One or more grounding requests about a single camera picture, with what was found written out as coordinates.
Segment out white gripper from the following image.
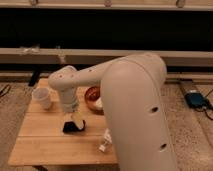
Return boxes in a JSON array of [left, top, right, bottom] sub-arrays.
[[59, 88, 84, 129]]

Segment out black eraser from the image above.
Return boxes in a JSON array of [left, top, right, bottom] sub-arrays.
[[63, 121, 85, 133]]

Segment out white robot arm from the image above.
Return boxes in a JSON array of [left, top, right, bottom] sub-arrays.
[[48, 53, 178, 171]]

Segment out white object in bowl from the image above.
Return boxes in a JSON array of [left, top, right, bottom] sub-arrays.
[[95, 98, 103, 110]]

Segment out red-brown bowl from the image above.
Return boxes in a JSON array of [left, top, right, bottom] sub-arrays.
[[84, 86, 102, 112]]

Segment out wooden table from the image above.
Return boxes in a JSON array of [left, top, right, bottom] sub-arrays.
[[8, 87, 117, 166]]

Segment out white paper cup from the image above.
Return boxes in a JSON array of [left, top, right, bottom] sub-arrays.
[[32, 87, 52, 110]]

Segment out black table leg stand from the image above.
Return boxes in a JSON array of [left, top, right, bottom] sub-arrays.
[[28, 70, 41, 87]]

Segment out blue device on floor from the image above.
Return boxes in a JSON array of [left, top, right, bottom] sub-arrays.
[[184, 93, 206, 108]]

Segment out black cable left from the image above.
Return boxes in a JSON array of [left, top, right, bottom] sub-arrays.
[[0, 83, 12, 99]]

